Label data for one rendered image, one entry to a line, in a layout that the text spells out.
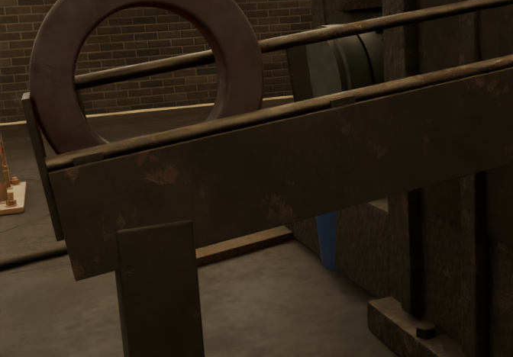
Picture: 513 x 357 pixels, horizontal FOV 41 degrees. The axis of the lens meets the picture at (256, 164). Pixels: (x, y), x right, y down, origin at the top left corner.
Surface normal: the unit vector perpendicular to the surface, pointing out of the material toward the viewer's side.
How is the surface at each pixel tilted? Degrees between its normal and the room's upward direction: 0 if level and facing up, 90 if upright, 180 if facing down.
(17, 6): 90
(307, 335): 0
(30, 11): 90
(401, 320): 0
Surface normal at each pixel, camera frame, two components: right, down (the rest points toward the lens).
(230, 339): -0.07, -0.98
